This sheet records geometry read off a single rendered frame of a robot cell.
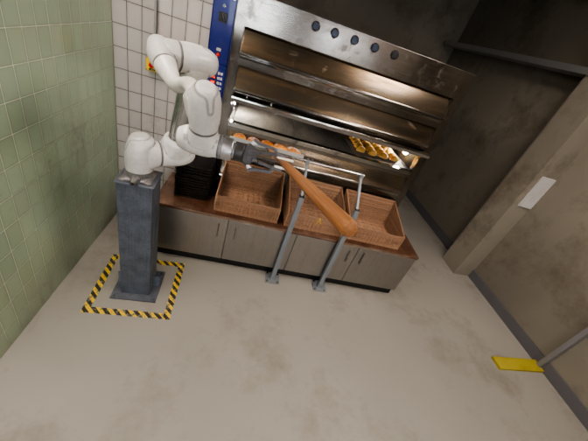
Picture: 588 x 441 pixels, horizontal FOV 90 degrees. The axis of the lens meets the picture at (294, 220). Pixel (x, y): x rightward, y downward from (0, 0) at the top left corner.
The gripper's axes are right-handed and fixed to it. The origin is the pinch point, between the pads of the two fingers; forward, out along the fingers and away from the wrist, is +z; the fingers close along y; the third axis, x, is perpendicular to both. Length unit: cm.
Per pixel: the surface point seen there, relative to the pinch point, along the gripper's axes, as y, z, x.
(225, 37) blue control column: -66, -47, -130
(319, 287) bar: 120, 85, -131
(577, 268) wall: 32, 309, -90
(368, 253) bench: 70, 116, -120
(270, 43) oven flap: -73, -14, -132
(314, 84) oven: -56, 27, -136
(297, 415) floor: 157, 54, -23
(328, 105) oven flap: -45, 44, -140
